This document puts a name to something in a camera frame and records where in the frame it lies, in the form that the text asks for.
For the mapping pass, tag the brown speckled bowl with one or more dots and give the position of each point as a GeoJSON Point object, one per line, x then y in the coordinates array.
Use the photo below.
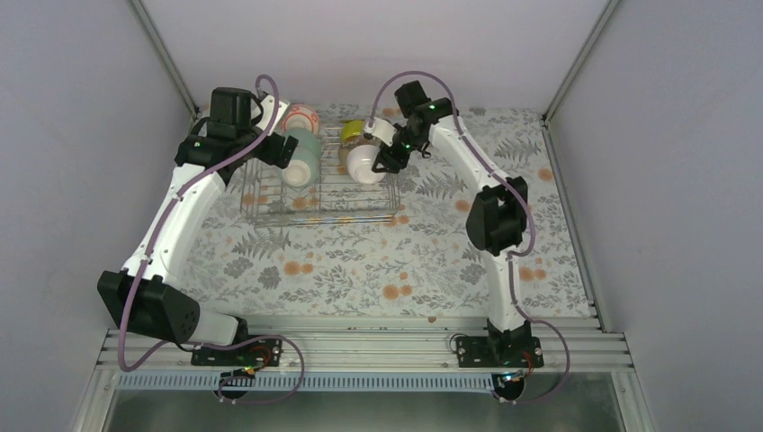
{"type": "Point", "coordinates": [345, 147]}

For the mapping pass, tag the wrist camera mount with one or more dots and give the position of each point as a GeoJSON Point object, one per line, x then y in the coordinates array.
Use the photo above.
{"type": "Point", "coordinates": [272, 111]}
{"type": "Point", "coordinates": [380, 129]}

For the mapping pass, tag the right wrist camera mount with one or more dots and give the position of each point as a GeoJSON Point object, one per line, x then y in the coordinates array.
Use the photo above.
{"type": "Point", "coordinates": [380, 129]}

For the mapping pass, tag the wire dish rack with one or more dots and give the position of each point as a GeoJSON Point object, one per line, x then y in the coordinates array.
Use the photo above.
{"type": "Point", "coordinates": [335, 198]}

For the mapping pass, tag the aluminium rail frame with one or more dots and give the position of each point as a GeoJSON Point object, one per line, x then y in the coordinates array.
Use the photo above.
{"type": "Point", "coordinates": [419, 344]}

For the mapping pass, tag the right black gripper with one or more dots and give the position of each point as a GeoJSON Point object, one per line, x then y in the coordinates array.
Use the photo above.
{"type": "Point", "coordinates": [394, 162]}

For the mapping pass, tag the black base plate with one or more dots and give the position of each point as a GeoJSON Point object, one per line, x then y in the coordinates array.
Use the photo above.
{"type": "Point", "coordinates": [262, 353]}
{"type": "Point", "coordinates": [490, 352]}

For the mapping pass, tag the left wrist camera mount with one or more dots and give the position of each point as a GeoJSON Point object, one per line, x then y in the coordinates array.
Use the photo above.
{"type": "Point", "coordinates": [272, 111]}

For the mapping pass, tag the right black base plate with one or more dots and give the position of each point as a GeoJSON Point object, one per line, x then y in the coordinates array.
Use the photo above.
{"type": "Point", "coordinates": [490, 352]}

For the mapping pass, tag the grey slotted cable duct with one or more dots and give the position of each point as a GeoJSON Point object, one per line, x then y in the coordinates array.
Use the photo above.
{"type": "Point", "coordinates": [311, 382]}

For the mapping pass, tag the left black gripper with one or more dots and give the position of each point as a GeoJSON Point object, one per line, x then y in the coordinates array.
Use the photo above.
{"type": "Point", "coordinates": [271, 155]}

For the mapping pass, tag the red patterned white bowl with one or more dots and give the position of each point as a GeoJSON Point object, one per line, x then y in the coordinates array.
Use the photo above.
{"type": "Point", "coordinates": [301, 116]}

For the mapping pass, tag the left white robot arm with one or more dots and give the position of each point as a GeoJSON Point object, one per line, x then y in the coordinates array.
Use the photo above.
{"type": "Point", "coordinates": [143, 297]}

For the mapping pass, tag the yellow green bowl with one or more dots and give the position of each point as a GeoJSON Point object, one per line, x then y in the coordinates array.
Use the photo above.
{"type": "Point", "coordinates": [351, 130]}

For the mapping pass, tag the floral tablecloth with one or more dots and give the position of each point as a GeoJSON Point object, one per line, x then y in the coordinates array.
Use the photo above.
{"type": "Point", "coordinates": [396, 248]}

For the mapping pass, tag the lower pale green bowl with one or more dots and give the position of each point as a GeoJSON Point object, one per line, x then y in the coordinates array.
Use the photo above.
{"type": "Point", "coordinates": [302, 170]}

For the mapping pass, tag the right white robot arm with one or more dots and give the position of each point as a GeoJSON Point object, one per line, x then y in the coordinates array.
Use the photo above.
{"type": "Point", "coordinates": [499, 215]}

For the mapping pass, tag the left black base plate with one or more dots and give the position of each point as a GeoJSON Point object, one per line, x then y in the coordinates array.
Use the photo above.
{"type": "Point", "coordinates": [262, 353]}

